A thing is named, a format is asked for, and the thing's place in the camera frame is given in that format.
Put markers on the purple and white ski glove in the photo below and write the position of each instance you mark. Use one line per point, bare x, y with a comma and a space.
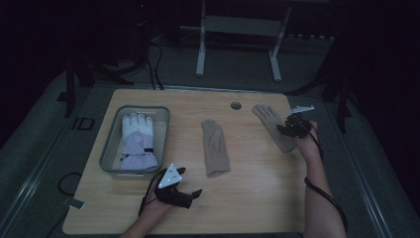
137, 142

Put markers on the person's left hand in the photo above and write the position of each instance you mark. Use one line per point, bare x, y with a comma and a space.
155, 208

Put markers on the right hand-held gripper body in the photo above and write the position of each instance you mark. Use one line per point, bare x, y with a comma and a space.
298, 127

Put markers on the grey plastic bin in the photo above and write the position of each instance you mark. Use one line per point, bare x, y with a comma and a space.
112, 145

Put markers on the silver floor rail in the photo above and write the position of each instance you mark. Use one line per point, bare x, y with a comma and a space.
33, 185
198, 88
363, 188

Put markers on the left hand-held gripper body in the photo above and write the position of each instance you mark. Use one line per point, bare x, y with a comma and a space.
170, 180

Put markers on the beige knit glove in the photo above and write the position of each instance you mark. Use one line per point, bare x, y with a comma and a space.
269, 120
214, 152

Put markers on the grey tape piece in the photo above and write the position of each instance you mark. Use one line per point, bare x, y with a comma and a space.
75, 204

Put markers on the person's right hand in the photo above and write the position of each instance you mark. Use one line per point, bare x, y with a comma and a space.
310, 145

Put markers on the white metal stand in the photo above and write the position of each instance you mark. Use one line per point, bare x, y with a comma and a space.
242, 25

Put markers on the black square floor box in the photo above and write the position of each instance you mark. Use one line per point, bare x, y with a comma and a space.
84, 123

